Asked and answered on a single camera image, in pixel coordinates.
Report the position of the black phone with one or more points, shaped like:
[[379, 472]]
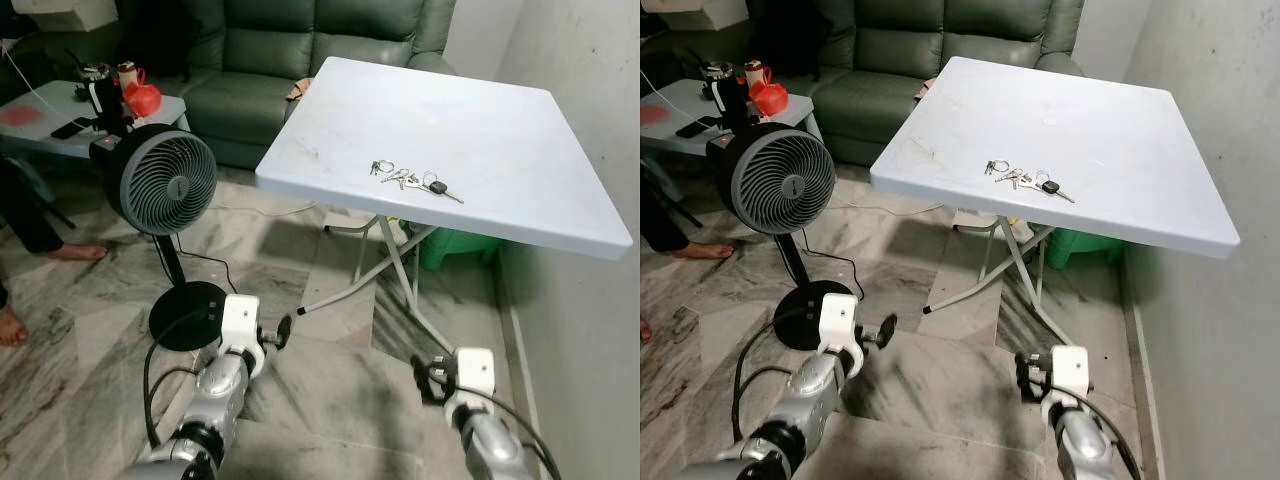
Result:
[[72, 128]]

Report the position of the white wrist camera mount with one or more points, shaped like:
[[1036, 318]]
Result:
[[240, 318], [476, 372], [838, 316], [1070, 370]]

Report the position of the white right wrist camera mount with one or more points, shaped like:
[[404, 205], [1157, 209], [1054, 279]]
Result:
[[1070, 370], [476, 372]]

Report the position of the green leather sofa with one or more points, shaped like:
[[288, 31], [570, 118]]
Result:
[[880, 60], [260, 60]]

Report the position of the pale blue low table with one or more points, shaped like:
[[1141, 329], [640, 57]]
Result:
[[40, 105], [670, 100]]

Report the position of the person's leg black trousers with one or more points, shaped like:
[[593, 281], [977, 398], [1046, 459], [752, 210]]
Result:
[[25, 215], [660, 220]]

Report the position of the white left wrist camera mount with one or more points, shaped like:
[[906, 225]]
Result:
[[240, 318], [838, 316]]

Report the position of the black steel flask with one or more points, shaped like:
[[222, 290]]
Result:
[[100, 95], [722, 90]]

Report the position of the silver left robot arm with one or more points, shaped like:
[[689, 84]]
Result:
[[215, 392], [806, 392]]

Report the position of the person's bare foot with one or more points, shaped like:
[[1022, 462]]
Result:
[[645, 330], [78, 252], [10, 328], [704, 250]]

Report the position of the white box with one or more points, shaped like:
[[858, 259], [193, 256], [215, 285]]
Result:
[[50, 12], [675, 8]]

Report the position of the white folding table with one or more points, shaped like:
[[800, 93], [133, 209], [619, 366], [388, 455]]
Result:
[[1070, 130], [450, 130]]

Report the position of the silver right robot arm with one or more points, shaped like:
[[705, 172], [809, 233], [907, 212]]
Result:
[[1078, 440], [490, 440]]

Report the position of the green plastic stool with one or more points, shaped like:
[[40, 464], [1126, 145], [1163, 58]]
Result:
[[1085, 246], [458, 248]]

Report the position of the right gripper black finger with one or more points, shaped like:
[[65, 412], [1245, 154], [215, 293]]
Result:
[[424, 367], [1023, 363], [1026, 389], [427, 392]]

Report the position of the bunch of keys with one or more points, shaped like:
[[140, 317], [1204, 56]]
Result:
[[410, 180], [1025, 180]]

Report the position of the small tan object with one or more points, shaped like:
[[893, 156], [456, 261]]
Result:
[[296, 91], [925, 90]]

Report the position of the black grey standing fan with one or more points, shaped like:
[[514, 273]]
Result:
[[785, 182], [168, 182]]

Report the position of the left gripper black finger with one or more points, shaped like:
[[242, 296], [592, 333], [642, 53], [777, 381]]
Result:
[[286, 324], [884, 340], [890, 323], [281, 340]]

